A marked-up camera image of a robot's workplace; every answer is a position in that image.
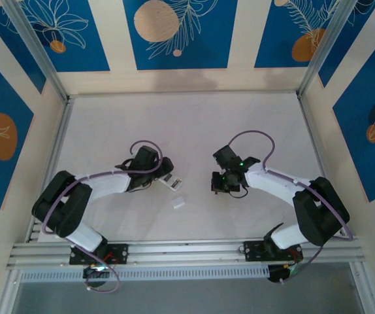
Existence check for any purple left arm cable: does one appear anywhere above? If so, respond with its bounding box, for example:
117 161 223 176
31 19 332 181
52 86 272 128
41 140 164 294

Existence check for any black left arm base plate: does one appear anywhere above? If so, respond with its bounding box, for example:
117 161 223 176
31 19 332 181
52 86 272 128
69 243 129 266

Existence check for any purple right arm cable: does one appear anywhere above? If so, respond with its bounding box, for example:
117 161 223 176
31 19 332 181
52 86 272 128
228 130 354 285

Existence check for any white battery compartment cover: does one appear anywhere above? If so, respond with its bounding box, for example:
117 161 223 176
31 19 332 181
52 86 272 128
171 195 187 210

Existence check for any grey slotted cable duct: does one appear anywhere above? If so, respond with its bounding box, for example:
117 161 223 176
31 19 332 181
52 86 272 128
19 265 270 284

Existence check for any aluminium mounting rail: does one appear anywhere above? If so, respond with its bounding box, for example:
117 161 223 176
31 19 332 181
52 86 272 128
6 237 365 271

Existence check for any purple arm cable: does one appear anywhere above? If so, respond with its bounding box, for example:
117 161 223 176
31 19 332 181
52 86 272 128
228 130 354 285
41 140 164 294

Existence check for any black controller board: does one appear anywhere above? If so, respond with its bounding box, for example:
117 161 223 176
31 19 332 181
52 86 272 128
82 264 110 288
267 264 301 285

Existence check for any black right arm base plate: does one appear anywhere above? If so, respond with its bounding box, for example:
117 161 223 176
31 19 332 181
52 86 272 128
243 240 303 262

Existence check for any aluminium table side rail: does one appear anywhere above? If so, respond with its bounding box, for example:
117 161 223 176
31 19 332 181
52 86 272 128
25 96 76 245
295 93 348 237

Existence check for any white remote control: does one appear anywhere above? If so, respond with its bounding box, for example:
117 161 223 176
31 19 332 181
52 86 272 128
158 173 184 192

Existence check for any aluminium frame post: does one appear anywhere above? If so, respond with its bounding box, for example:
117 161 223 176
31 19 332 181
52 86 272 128
349 261 375 314
0 271 24 314
297 0 375 99
3 0 70 103

